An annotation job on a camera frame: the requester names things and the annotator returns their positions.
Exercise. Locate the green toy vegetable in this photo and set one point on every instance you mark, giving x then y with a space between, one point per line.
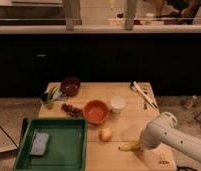
46 98

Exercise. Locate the dark grape bunch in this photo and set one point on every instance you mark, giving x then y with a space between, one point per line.
72 111

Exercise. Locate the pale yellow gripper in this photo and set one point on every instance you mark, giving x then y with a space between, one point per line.
140 145

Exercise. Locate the dark maroon bowl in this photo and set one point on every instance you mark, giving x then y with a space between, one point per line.
70 86

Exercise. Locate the green plastic tray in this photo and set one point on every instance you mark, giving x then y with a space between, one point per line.
65 150

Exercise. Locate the white cup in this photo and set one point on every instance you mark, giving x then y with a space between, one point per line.
117 104

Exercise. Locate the yellow banana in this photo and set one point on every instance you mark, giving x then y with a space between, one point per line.
129 146

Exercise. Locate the grey sponge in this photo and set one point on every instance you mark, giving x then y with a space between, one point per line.
39 144

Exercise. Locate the yellow round fruit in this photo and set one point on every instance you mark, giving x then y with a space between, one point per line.
105 134

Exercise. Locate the orange red bowl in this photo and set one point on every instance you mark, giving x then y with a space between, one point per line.
96 112

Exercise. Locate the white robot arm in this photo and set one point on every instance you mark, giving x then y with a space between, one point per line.
162 129

